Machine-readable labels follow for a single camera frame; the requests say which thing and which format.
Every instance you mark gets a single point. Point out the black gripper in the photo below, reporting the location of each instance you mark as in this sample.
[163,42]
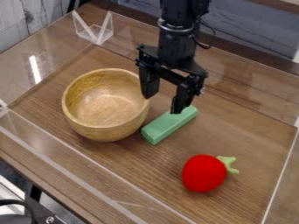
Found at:
[170,61]

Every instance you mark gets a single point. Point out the green rectangular block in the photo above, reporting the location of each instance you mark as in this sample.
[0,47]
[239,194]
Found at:
[166,124]

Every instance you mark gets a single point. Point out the brown wooden bowl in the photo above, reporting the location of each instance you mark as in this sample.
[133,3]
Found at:
[103,104]

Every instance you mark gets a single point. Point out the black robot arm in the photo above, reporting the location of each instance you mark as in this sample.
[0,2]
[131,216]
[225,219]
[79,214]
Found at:
[182,12]

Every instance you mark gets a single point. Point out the red plush strawberry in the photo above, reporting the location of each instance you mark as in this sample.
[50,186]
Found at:
[205,172]

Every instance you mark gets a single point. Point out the clear acrylic corner bracket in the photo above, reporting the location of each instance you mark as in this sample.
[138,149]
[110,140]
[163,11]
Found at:
[94,33]

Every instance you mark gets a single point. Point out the clear acrylic tray wall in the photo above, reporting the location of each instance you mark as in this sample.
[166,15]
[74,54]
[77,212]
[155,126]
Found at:
[97,194]

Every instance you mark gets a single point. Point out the black table leg bracket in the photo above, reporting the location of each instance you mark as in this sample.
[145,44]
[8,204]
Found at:
[44,216]

